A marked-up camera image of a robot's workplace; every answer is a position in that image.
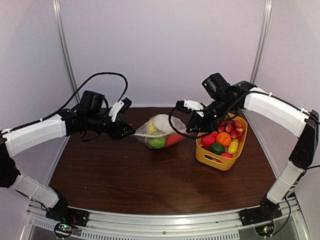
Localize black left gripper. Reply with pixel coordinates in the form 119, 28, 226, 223
86, 112, 136, 140

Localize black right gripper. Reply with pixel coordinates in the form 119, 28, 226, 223
186, 96, 236, 133

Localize yellow toy bell pepper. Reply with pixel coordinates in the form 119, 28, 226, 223
147, 121, 158, 135

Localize green toy apple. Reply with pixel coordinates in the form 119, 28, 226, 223
147, 136, 166, 149

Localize clear zip top bag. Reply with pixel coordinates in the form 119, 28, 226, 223
134, 115, 186, 149

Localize white toy cauliflower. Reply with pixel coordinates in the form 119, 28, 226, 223
153, 114, 172, 133

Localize orange toy carrot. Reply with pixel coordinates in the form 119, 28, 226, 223
164, 133, 184, 148

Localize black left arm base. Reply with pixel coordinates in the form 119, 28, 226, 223
41, 206, 89, 227

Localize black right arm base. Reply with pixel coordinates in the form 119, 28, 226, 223
239, 195, 283, 226

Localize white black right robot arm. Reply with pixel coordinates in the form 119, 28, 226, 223
182, 73, 320, 221

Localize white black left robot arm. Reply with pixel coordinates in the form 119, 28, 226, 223
0, 90, 136, 222

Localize red toy lychee bunch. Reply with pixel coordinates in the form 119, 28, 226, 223
218, 117, 245, 140

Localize orange toy orange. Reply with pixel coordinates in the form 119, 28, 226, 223
215, 132, 232, 147

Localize pink wrinkled toy fruit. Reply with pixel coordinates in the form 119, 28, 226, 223
201, 131, 219, 147

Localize yellow toy corn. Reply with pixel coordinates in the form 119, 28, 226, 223
227, 138, 239, 155

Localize green toy avocado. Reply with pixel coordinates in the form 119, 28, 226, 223
209, 142, 226, 155

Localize red toy apple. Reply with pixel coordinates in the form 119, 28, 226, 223
220, 152, 233, 159

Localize yellow plastic basket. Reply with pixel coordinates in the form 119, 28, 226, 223
195, 113, 248, 171

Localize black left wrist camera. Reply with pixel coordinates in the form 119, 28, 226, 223
108, 97, 132, 123

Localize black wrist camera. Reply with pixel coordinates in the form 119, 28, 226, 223
108, 97, 132, 123
175, 99, 205, 118

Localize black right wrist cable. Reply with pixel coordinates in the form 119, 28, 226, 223
168, 92, 253, 140

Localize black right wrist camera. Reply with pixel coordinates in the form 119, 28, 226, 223
175, 99, 205, 118

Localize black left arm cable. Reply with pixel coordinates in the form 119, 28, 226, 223
9, 72, 129, 131

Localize right aluminium frame post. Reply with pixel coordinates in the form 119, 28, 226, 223
250, 0, 273, 84

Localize aluminium frame post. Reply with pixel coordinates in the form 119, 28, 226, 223
250, 0, 273, 84
52, 0, 77, 93

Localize aluminium front rail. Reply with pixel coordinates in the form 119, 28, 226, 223
19, 197, 311, 240

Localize left aluminium frame post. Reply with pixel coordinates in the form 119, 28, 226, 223
52, 0, 77, 93

